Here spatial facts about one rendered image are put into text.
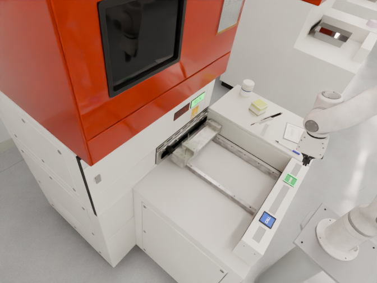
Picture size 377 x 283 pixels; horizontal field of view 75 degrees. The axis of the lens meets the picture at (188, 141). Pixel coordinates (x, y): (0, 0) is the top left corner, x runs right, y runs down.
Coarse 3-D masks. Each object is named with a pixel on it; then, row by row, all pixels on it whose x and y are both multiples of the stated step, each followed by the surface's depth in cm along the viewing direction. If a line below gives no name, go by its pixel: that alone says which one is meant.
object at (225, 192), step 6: (192, 168) 128; (198, 174) 127; (204, 174) 126; (204, 180) 127; (210, 180) 124; (216, 186) 123; (222, 186) 123; (222, 192) 123; (228, 192) 121; (234, 198) 119; (240, 198) 120; (240, 204) 119; (246, 204) 118; (246, 210) 118; (252, 210) 116
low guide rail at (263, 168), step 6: (216, 138) 145; (222, 144) 144; (228, 144) 143; (234, 150) 141; (240, 156) 140; (246, 156) 138; (252, 162) 137; (258, 162) 136; (258, 168) 137; (264, 168) 134; (270, 174) 133; (276, 174) 132
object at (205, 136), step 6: (204, 132) 143; (210, 132) 143; (216, 132) 144; (192, 138) 138; (198, 138) 139; (204, 138) 139; (210, 138) 140; (192, 144) 135; (198, 144) 136; (204, 144) 136; (180, 150) 131; (198, 150) 133; (192, 156) 130; (174, 162) 128; (180, 162) 126; (186, 162) 127
